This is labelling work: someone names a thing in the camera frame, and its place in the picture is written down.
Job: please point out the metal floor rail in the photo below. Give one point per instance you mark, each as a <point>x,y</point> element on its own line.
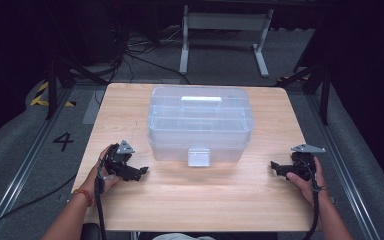
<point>343,166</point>
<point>23,160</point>

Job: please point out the clear plastic storage box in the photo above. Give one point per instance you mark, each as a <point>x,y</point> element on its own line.
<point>200,130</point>

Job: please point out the person's right hand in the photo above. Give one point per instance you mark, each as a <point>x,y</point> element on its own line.
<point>305,186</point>

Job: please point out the person's left hand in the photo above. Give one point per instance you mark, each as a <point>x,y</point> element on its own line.
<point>96,176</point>

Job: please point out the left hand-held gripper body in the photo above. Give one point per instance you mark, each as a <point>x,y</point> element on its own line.
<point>118,161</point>

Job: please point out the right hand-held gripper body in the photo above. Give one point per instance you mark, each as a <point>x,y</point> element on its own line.
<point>301,163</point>

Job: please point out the black chair seat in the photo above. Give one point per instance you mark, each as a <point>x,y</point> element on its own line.
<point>91,231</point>

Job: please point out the person's light clothing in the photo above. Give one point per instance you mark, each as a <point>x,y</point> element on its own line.
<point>180,237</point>

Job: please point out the white metal table frame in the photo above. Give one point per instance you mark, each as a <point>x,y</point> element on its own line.
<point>225,20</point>

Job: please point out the black tripod stand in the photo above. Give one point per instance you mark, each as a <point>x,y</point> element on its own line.
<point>51,86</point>
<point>325,90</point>

